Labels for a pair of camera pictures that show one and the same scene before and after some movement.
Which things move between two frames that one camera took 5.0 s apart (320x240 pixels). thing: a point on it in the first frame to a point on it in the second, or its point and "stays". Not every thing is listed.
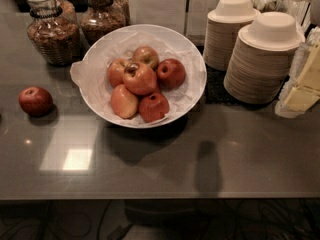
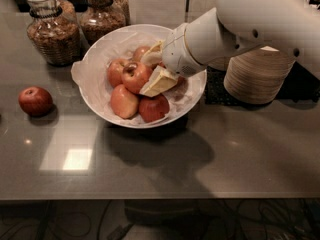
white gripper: [307, 80] to [180, 53]
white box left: [158, 4] stays
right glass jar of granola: [106, 11] stays
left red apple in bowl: [116, 71] stays
